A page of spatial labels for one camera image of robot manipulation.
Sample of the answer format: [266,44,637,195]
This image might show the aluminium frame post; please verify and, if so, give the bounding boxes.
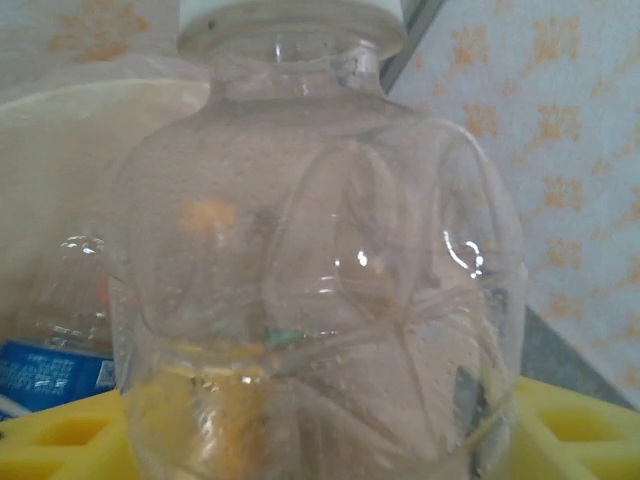
[382,0,446,99]

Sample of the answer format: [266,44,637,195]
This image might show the blue label clear bottle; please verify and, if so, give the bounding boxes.
[0,232,121,424]

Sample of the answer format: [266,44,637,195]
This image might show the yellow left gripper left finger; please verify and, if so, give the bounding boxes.
[0,388,134,480]

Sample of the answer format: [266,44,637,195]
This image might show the large square clear bottle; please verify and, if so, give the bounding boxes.
[107,0,529,480]

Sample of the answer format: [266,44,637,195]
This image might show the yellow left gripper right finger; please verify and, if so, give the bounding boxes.
[499,375,640,480]

